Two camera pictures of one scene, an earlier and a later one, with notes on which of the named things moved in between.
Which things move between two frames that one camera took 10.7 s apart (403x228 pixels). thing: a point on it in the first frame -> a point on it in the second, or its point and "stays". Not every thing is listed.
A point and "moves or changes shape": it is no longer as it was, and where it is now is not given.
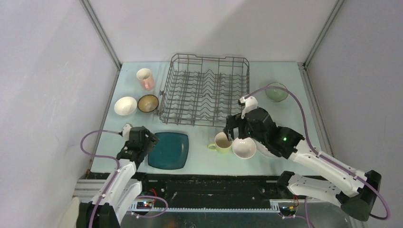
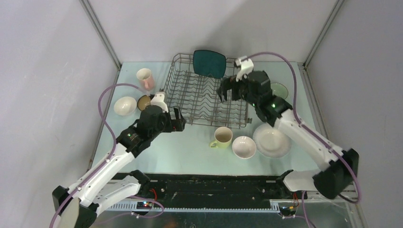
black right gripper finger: [228, 130] -> [226, 84]
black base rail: [209, 192] stays
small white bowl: [244, 148] stays
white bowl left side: [125, 106] stays
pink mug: [145, 76] stays
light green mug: [222, 144] moves or changes shape
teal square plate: [170, 152] -> [207, 62]
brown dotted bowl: [148, 103] stays
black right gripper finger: [240, 132] -> [237, 90]
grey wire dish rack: [203, 90] stays
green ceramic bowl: [276, 95] stays
